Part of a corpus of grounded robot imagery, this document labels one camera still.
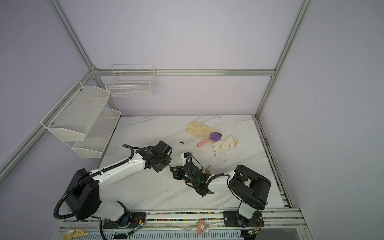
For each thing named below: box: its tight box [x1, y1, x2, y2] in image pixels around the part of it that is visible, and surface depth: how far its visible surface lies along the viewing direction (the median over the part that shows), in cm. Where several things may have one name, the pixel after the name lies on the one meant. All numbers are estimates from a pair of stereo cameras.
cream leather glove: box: [186, 121, 221, 140], surface depth 113 cm
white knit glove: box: [211, 135, 238, 156], surface depth 104 cm
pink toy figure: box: [197, 220, 210, 235], surface depth 70 cm
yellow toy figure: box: [63, 228, 89, 240], surface depth 70 cm
